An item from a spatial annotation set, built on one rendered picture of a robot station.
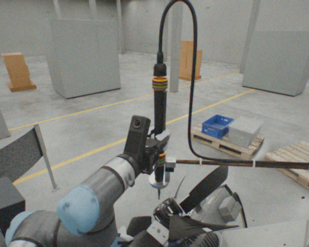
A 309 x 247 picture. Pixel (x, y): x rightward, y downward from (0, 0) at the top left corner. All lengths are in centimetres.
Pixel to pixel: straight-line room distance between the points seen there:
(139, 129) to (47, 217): 27
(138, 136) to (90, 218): 20
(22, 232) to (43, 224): 3
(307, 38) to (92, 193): 736
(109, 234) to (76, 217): 11
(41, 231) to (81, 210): 14
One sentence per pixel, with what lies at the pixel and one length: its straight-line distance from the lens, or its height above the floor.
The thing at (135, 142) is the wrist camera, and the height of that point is 170.
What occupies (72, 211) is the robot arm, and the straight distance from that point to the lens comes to 37.
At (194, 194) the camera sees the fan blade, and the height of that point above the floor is 126.
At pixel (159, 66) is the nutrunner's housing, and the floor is 186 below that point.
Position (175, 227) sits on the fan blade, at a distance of 68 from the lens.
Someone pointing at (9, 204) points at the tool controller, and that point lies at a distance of 113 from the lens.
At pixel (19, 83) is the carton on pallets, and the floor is 26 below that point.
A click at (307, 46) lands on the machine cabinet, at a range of 749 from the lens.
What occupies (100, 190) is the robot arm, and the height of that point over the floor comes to 168.
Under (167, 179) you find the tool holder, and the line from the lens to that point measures 68.
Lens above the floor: 194
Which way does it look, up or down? 26 degrees down
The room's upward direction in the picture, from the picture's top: straight up
